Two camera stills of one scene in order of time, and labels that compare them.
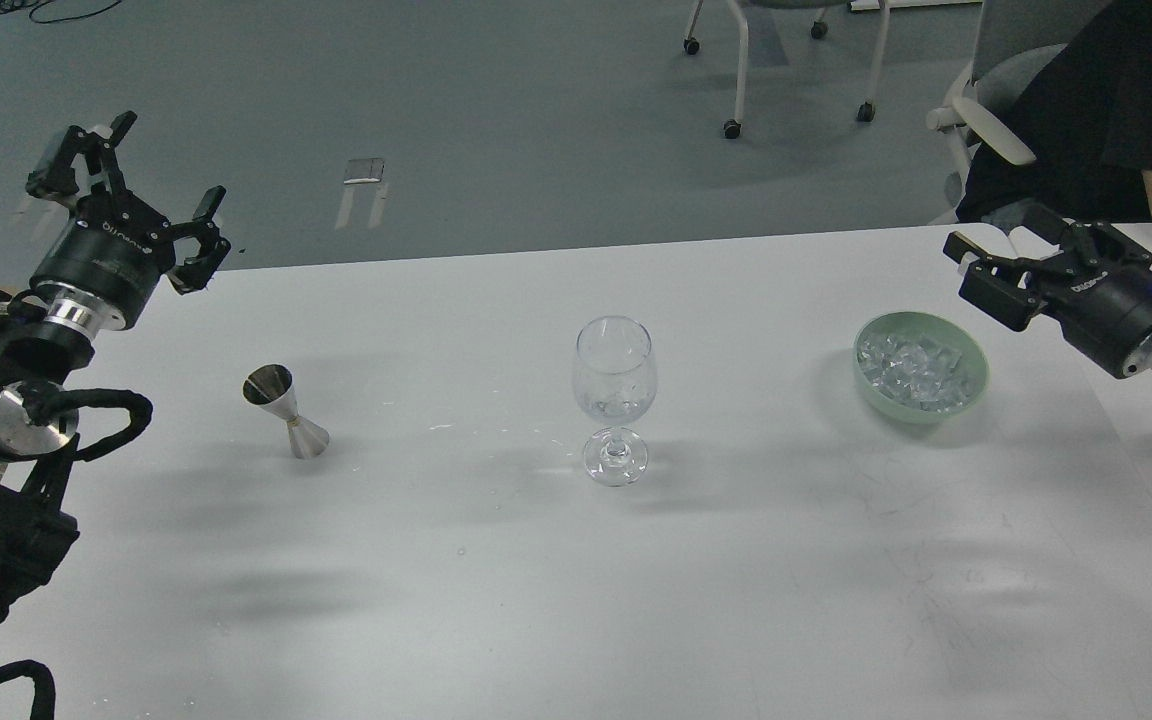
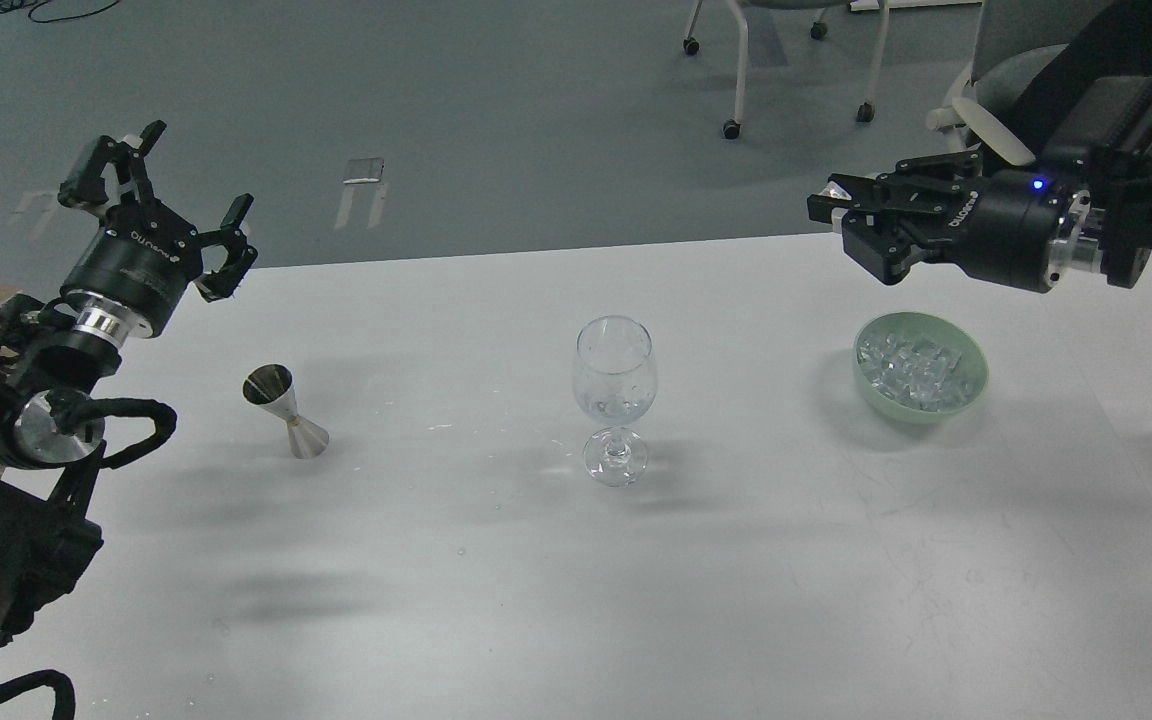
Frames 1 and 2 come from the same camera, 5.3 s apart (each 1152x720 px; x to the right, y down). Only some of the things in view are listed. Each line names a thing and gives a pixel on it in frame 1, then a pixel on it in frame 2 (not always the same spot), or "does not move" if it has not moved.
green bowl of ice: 919,367 does not move
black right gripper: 1114,303 → 1003,231
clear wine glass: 615,382 does not move
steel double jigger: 271,387 does not move
